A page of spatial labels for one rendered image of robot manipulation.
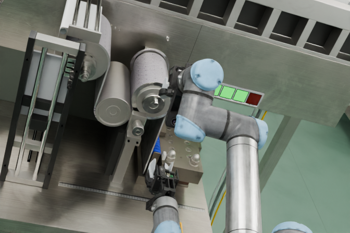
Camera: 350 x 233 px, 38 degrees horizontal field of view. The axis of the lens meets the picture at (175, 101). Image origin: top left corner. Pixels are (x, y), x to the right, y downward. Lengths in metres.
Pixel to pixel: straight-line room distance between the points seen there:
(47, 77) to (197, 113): 0.56
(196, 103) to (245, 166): 0.19
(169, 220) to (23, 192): 0.54
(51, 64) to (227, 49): 0.77
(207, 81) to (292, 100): 1.08
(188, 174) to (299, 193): 2.17
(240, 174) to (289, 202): 2.72
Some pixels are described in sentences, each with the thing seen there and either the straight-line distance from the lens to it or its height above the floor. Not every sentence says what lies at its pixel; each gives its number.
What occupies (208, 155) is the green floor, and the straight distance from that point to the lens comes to 3.87.
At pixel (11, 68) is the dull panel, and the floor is 1.06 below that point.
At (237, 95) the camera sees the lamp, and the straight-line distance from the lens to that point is 2.15.
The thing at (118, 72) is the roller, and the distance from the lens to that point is 1.87.
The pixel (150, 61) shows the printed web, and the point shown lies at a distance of 1.85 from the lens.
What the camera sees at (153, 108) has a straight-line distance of 1.73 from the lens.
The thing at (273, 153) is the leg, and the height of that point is 0.83.
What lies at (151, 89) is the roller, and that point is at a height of 1.30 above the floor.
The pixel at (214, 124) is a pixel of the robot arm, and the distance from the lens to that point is 1.20.
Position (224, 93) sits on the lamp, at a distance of 2.13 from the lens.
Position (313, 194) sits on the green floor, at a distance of 4.06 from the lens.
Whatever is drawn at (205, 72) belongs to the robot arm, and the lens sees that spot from 1.19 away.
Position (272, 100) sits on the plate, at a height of 1.20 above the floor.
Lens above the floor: 2.12
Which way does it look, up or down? 29 degrees down
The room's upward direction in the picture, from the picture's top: 21 degrees clockwise
